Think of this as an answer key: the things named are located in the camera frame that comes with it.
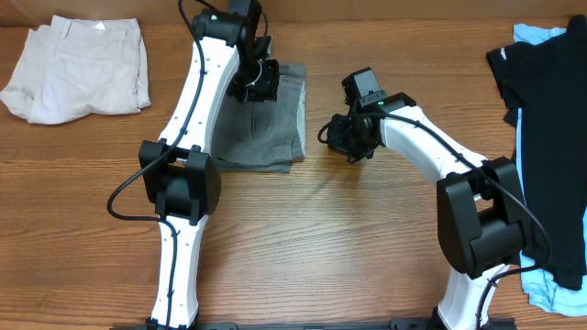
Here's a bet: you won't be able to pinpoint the grey shorts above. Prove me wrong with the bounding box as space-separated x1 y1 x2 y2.
211 62 306 173

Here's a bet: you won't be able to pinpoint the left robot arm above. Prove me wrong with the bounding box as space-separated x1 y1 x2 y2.
138 0 279 329

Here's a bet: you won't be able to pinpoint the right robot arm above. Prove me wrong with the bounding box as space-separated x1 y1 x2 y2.
318 68 532 329

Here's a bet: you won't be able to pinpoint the folded beige shorts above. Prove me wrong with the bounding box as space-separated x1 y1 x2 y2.
1 15 151 125

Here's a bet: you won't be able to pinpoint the black t-shirt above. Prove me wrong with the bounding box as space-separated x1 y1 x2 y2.
487 15 586 291

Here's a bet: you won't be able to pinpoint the light blue t-shirt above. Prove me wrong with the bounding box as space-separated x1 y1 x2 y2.
513 24 586 317

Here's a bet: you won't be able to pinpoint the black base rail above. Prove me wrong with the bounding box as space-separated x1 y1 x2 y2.
110 318 517 330

